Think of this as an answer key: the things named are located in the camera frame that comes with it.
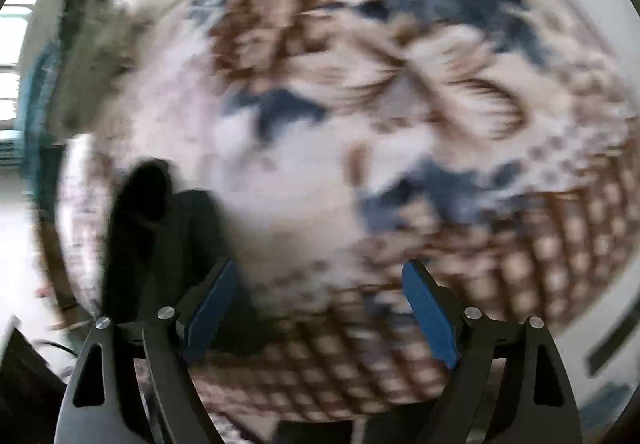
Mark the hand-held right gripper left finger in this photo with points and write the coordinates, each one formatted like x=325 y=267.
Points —
x=212 y=309

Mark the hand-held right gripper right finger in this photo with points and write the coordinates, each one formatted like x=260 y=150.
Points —
x=432 y=319

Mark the folded light grey pants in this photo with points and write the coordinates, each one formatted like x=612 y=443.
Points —
x=90 y=54

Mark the brown checkered bed sheet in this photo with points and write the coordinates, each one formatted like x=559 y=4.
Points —
x=500 y=274

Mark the dark cloth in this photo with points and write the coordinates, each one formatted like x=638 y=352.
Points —
x=150 y=244

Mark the floral bed blanket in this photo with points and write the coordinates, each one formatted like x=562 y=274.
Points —
x=350 y=74

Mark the teal folded quilt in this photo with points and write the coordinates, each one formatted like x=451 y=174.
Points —
x=35 y=94

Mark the window with white frame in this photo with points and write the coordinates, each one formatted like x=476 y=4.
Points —
x=15 y=24

